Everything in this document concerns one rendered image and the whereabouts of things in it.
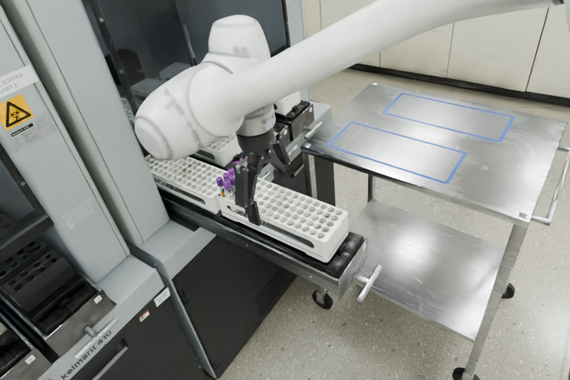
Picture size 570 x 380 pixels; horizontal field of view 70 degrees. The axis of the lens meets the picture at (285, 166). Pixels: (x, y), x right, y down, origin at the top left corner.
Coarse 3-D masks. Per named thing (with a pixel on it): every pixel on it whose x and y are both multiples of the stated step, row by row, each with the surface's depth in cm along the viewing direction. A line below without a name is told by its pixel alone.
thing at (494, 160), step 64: (320, 128) 125; (384, 128) 120; (448, 128) 117; (512, 128) 113; (448, 192) 97; (512, 192) 94; (384, 256) 150; (448, 256) 147; (512, 256) 94; (448, 320) 128
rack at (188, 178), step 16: (160, 160) 113; (176, 160) 113; (192, 160) 111; (160, 176) 107; (176, 176) 106; (192, 176) 105; (208, 176) 104; (176, 192) 107; (192, 192) 101; (208, 192) 100; (208, 208) 101
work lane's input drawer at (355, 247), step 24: (192, 216) 105; (216, 216) 99; (240, 240) 97; (264, 240) 92; (360, 240) 89; (288, 264) 90; (312, 264) 86; (336, 264) 84; (360, 264) 92; (336, 288) 84
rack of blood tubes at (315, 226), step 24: (264, 192) 96; (288, 192) 94; (240, 216) 94; (264, 216) 88; (288, 216) 89; (312, 216) 87; (336, 216) 86; (288, 240) 88; (312, 240) 82; (336, 240) 85
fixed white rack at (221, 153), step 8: (232, 136) 119; (216, 144) 117; (224, 144) 116; (232, 144) 116; (200, 152) 124; (208, 152) 123; (216, 152) 113; (224, 152) 113; (232, 152) 117; (240, 152) 119; (208, 160) 118; (216, 160) 115; (224, 160) 114
